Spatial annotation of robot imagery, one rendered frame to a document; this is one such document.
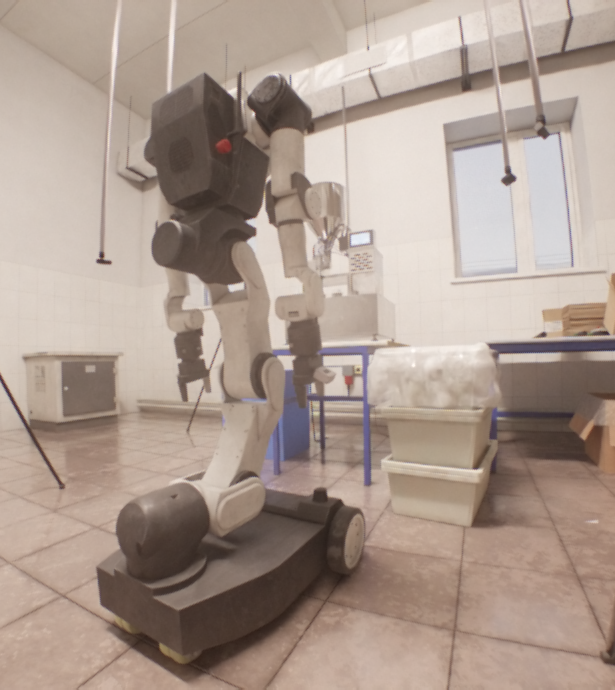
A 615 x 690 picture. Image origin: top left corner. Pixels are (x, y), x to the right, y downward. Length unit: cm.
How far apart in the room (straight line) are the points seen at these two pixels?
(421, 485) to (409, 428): 23
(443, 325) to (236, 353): 276
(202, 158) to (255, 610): 107
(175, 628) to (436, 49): 425
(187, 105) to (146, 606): 116
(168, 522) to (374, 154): 396
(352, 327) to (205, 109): 138
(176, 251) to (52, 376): 346
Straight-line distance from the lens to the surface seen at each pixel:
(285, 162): 99
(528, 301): 364
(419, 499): 158
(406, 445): 153
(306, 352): 92
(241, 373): 105
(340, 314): 207
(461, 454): 148
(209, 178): 98
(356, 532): 124
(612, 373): 375
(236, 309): 105
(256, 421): 106
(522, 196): 432
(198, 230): 93
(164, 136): 111
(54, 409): 426
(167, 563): 89
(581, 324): 285
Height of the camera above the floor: 65
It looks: level
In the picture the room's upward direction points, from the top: 1 degrees counter-clockwise
